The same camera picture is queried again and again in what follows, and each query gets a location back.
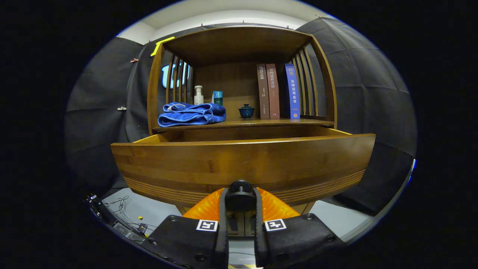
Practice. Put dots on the black electronic device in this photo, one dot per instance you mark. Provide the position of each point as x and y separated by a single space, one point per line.
119 228

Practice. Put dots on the white pump bottle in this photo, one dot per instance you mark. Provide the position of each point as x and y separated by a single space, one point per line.
198 96

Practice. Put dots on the wooden countertop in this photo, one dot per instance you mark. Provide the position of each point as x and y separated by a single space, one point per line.
261 122

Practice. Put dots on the blue folded towel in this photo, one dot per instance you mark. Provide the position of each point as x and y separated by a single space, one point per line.
190 114

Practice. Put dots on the dark blue lidded teacup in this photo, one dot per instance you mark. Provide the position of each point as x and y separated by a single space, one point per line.
246 111

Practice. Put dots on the dark brown book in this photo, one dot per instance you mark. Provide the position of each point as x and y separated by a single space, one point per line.
263 91

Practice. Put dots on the black round drawer knob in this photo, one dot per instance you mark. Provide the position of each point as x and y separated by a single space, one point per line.
241 196

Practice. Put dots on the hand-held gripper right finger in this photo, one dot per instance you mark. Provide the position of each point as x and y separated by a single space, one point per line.
259 243

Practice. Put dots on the teal tube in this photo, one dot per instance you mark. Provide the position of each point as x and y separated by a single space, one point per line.
218 98

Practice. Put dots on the wooden drawer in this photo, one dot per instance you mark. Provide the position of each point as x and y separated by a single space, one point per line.
242 160

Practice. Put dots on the blue book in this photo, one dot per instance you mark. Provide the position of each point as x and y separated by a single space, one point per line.
293 91

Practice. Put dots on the wooden cabinet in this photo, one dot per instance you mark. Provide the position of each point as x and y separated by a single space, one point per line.
239 45

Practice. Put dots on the reddish brown book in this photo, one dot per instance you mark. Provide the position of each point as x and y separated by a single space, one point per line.
273 91

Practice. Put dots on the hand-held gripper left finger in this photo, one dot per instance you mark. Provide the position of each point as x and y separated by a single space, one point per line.
223 239

